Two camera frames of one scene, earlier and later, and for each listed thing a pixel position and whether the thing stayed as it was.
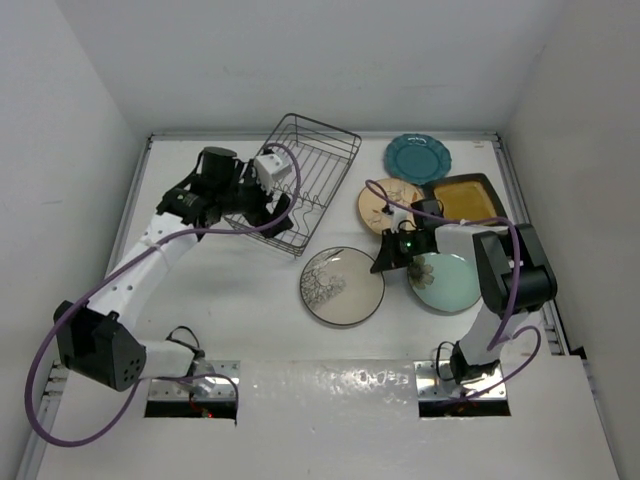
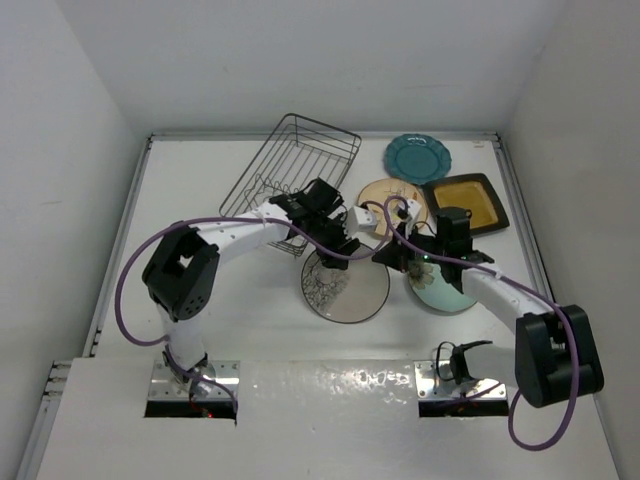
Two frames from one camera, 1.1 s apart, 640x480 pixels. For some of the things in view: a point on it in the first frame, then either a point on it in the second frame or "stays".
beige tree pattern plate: x=338 y=287 stays
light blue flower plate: x=443 y=282 stays
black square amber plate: x=465 y=198 stays
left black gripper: x=261 y=215 → x=341 y=246
